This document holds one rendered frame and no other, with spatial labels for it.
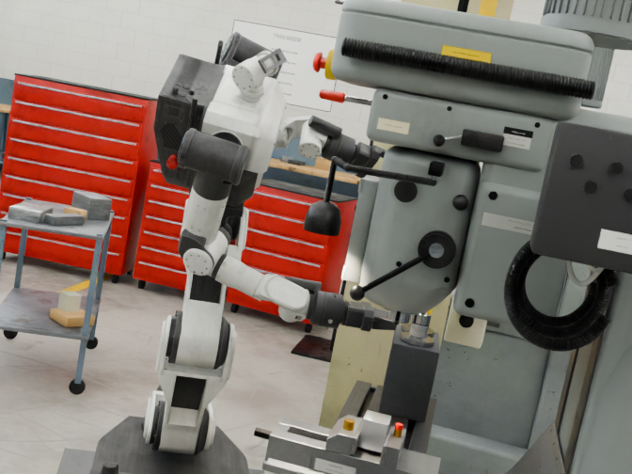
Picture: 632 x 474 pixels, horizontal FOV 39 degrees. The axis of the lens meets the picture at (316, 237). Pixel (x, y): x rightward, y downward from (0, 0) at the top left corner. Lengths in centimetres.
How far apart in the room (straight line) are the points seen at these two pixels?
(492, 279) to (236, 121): 80
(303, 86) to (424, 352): 890
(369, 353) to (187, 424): 125
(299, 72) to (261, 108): 883
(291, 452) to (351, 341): 183
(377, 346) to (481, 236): 200
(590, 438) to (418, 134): 63
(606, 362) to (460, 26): 65
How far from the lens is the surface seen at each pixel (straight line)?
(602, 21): 170
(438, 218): 170
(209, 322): 238
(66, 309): 486
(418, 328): 229
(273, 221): 650
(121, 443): 282
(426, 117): 167
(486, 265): 168
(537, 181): 168
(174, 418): 258
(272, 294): 221
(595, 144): 142
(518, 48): 166
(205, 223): 217
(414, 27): 167
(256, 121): 217
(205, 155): 206
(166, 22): 1157
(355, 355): 365
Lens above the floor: 169
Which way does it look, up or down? 9 degrees down
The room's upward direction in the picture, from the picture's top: 11 degrees clockwise
